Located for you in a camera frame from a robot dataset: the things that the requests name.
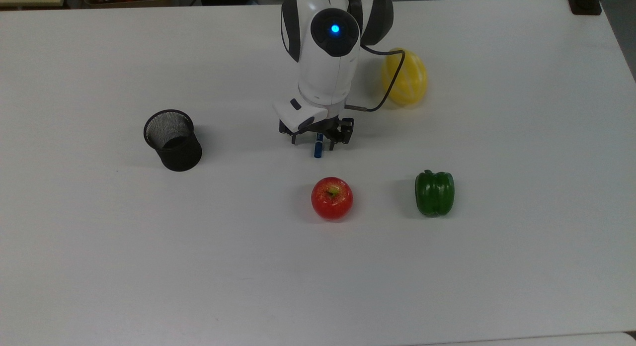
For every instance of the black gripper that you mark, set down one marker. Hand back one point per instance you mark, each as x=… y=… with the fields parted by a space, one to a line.
x=323 y=126

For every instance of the blue and white marker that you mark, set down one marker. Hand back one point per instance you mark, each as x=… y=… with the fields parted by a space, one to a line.
x=318 y=148

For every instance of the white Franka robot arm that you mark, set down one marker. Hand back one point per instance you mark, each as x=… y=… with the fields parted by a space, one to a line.
x=325 y=62

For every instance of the red apple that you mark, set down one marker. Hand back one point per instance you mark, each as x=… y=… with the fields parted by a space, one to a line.
x=332 y=199

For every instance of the yellow striped melon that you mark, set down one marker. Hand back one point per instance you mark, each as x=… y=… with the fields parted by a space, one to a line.
x=410 y=80

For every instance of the green bell pepper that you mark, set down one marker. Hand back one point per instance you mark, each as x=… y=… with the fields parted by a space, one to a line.
x=435 y=194

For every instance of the black mesh pen holder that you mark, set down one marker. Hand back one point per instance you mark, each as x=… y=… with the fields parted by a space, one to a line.
x=174 y=147

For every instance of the black stand base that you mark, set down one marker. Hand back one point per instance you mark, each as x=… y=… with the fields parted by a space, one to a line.
x=585 y=2

